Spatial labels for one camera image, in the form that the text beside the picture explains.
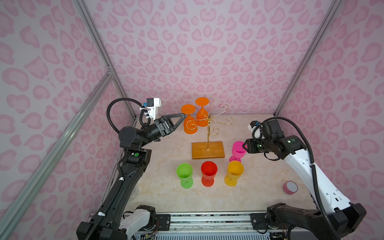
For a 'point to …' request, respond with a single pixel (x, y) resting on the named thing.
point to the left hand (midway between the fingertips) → (185, 117)
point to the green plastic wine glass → (185, 171)
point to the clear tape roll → (134, 194)
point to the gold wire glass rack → (210, 118)
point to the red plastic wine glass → (209, 170)
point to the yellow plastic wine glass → (235, 170)
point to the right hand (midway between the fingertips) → (246, 144)
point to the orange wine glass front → (190, 125)
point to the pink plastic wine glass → (238, 151)
